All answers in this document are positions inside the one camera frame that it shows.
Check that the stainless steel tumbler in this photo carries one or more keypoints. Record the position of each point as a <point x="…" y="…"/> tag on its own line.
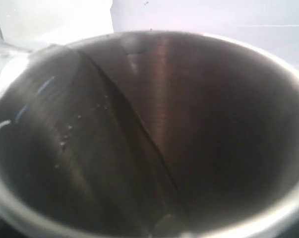
<point x="149" y="134"/>

